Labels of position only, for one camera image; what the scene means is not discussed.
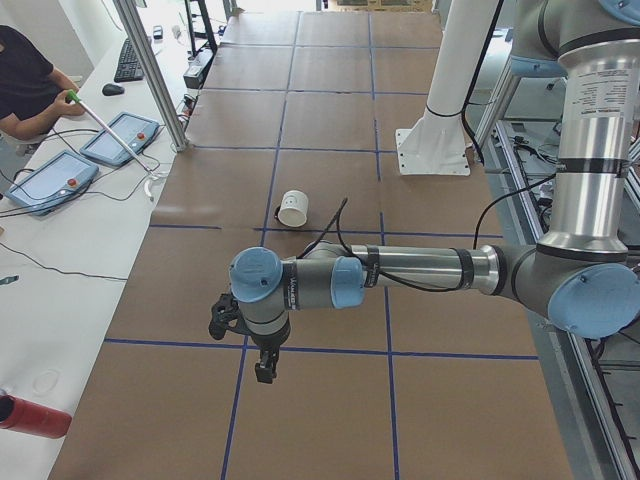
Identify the person in black shirt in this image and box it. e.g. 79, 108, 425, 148
1, 25, 79, 141

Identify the white grabber stick green handle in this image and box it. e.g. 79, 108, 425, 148
69, 90, 168, 202

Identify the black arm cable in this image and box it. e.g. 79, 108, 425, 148
303, 198, 560, 292

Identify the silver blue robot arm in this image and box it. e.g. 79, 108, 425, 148
209, 1, 639, 383

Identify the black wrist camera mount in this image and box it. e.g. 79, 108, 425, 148
208, 292, 249, 341

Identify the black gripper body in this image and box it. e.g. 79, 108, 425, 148
254, 335, 283, 368

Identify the near blue teach pendant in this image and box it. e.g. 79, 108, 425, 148
5, 150, 99, 215

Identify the person's hand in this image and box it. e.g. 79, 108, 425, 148
52, 90, 85, 116

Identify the white side table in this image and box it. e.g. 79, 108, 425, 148
1, 1, 187, 479

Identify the blue teach pendant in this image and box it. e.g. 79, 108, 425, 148
5, 150, 99, 215
80, 112, 160, 167

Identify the far blue teach pendant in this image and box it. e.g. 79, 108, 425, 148
80, 112, 160, 167

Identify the black computer mouse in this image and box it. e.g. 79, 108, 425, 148
101, 83, 125, 97

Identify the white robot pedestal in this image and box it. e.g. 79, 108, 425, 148
396, 0, 502, 176

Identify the white mug black handle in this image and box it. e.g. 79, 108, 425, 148
275, 190, 309, 228

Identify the black keyboard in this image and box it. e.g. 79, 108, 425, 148
114, 39, 144, 83

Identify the red bottle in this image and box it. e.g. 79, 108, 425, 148
1, 395, 72, 439

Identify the aluminium frame post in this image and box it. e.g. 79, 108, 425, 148
113, 0, 188, 152

